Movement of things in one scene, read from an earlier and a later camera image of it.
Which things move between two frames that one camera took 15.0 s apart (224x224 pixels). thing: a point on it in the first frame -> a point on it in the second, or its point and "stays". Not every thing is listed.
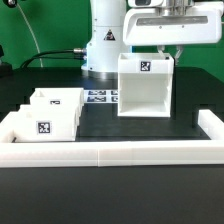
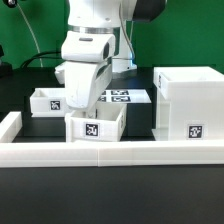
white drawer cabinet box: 145,85 -> 189,104
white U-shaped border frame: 115,153 stays
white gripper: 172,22 -> 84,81
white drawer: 58,98 stays
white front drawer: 45,123 -> 101,122
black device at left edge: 6,69 stays
